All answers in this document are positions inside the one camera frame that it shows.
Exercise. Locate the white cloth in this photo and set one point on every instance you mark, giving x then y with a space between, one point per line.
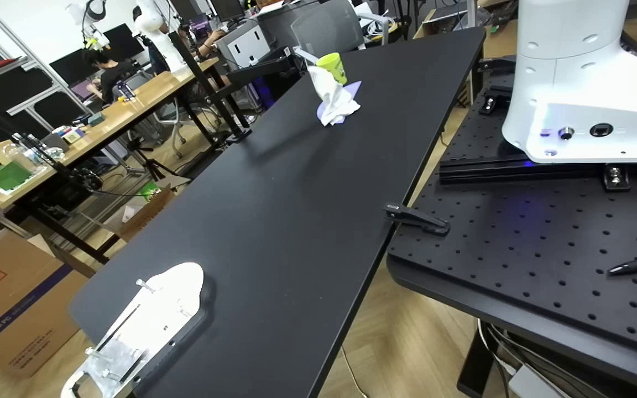
333 108

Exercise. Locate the black clamp lever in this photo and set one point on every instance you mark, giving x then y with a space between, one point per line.
419 220

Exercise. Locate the yellow-green mug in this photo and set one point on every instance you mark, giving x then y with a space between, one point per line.
333 66

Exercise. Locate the grey cabinet black slots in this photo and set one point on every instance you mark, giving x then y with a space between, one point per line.
242 48

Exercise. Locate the grey office chair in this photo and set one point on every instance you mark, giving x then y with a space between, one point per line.
319 26

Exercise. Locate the small flat cardboard box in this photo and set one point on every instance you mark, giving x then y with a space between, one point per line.
144 214

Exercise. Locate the white clear plastic rack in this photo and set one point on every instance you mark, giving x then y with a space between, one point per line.
154 317

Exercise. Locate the long wooden desk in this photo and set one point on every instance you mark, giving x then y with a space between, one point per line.
111 119

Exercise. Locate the black perforated breadboard plate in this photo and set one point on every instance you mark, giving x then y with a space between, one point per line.
540 257

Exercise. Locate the seated person black hair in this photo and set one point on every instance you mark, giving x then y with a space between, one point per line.
111 74

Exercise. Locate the green pad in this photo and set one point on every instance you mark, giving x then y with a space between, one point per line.
9 177

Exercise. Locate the black framed panel rack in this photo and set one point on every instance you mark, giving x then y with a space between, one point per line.
16 90

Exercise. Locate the cardboard box red print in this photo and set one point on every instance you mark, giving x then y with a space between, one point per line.
9 301

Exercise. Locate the black aluminium rail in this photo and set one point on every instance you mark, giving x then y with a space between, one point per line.
509 171

